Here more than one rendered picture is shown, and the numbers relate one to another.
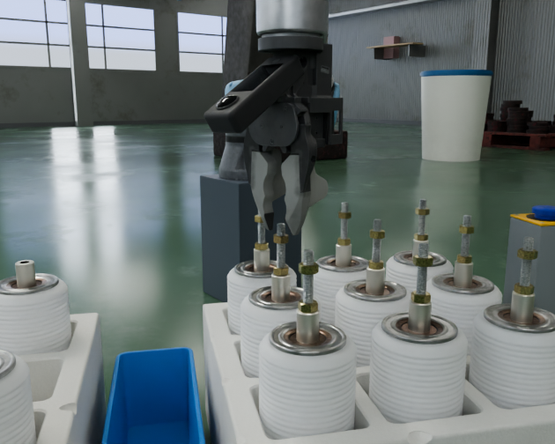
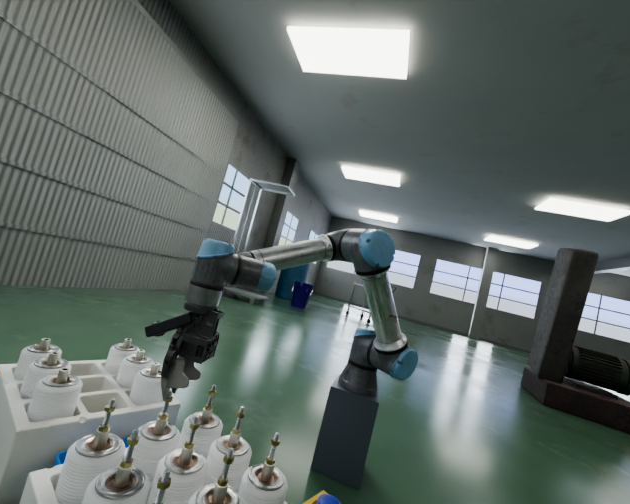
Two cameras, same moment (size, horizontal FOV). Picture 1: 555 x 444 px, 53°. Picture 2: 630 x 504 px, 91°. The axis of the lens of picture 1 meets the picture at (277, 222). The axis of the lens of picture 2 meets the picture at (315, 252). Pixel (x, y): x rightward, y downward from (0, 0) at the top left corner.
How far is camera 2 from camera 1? 0.83 m
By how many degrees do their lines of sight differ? 54
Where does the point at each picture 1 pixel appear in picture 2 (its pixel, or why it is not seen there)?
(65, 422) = (69, 420)
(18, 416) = (49, 403)
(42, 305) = (142, 382)
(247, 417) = not seen: hidden behind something
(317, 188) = (179, 380)
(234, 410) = not seen: hidden behind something
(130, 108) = (508, 337)
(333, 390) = (66, 473)
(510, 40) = not seen: outside the picture
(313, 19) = (192, 298)
